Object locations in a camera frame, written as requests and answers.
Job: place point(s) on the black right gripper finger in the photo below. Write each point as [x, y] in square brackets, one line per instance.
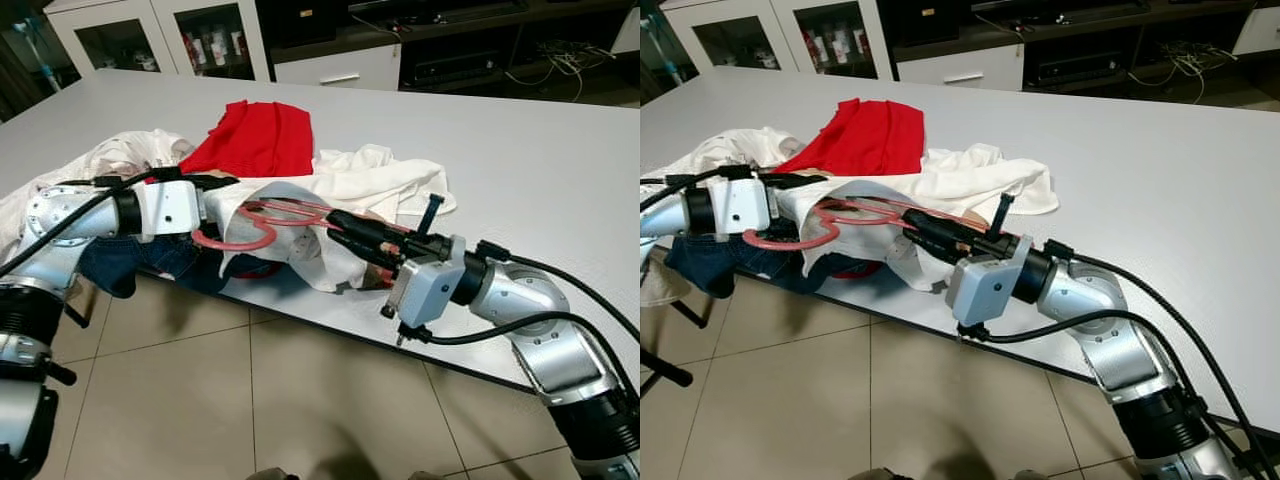
[365, 226]
[940, 226]
[945, 252]
[372, 252]

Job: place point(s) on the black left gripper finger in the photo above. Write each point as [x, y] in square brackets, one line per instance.
[795, 181]
[212, 182]

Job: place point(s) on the white button shirt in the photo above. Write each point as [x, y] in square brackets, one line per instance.
[985, 180]
[370, 180]

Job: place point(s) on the red plastic hanger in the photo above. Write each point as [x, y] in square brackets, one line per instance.
[790, 243]
[232, 247]

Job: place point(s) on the white t-shirt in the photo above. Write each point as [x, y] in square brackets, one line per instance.
[735, 148]
[130, 152]

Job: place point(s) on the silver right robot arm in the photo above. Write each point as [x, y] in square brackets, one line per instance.
[1110, 340]
[540, 340]

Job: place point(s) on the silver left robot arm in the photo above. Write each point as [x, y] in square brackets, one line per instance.
[70, 215]
[662, 215]

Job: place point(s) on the red garment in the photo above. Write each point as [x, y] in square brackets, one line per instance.
[865, 135]
[255, 135]

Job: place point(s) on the blue denim jeans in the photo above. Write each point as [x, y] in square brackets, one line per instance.
[720, 262]
[150, 262]

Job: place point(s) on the white table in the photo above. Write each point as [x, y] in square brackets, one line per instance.
[1150, 150]
[520, 160]

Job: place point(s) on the white glass-door cabinet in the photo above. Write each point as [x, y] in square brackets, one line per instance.
[168, 45]
[787, 45]

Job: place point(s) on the white drawer front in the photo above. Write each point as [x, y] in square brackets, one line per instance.
[300, 65]
[930, 65]

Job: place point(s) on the black speaker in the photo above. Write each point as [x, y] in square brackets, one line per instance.
[300, 22]
[922, 22]

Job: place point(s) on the light blue mop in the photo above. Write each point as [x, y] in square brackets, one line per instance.
[32, 40]
[665, 45]

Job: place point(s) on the black TV stand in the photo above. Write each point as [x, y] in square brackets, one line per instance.
[1100, 70]
[480, 70]

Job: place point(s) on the grey right robot leg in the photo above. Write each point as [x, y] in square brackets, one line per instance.
[425, 476]
[1030, 476]

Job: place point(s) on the grey robot leg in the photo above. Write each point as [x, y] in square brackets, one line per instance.
[272, 475]
[425, 476]
[875, 475]
[1030, 476]

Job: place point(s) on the grey left robot leg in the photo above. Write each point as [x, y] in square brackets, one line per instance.
[875, 475]
[272, 475]

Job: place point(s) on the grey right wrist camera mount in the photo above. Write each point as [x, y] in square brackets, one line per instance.
[985, 290]
[425, 290]

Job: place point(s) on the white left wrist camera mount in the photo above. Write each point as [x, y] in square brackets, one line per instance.
[170, 210]
[742, 205]

